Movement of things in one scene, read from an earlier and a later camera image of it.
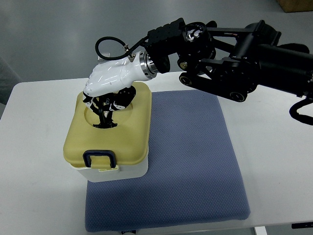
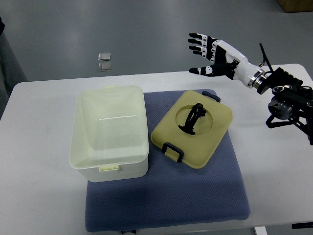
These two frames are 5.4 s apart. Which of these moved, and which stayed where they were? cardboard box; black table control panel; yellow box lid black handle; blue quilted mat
Moved: yellow box lid black handle
Stayed: blue quilted mat; cardboard box; black table control panel
